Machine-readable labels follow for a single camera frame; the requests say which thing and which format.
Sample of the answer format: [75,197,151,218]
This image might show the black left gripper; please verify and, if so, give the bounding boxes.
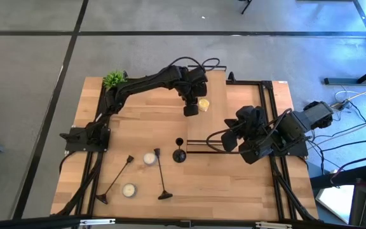
[178,67,208,118]

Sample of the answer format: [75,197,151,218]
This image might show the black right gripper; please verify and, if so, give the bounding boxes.
[220,105,275,165]

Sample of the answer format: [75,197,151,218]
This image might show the yellow candle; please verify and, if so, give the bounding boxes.
[198,98,210,113]

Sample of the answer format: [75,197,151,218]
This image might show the black metal candlestick holder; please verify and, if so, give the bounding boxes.
[172,137,187,163]
[95,155,135,205]
[153,148,173,200]

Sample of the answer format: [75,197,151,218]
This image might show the white candle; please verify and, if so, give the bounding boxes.
[143,152,158,166]

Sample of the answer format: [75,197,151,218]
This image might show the green plant in white pot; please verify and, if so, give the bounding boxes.
[102,70,127,90]

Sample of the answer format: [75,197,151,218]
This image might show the black tripod leg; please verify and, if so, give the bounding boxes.
[240,0,253,15]

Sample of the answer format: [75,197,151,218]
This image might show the grey desk foot bar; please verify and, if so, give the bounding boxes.
[323,60,366,86]

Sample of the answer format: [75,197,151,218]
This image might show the black gantry beam silver brackets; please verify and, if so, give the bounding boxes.
[0,214,366,229]

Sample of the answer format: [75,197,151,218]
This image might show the wooden shelf black metal frame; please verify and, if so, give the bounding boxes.
[186,65,234,155]

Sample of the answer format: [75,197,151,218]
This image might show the black aluminium table frame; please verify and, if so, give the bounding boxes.
[51,78,319,222]

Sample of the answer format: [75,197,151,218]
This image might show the black floor cable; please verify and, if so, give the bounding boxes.
[308,138,366,153]
[329,155,366,185]

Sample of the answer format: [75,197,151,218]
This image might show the beige floor cable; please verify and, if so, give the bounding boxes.
[330,81,366,109]

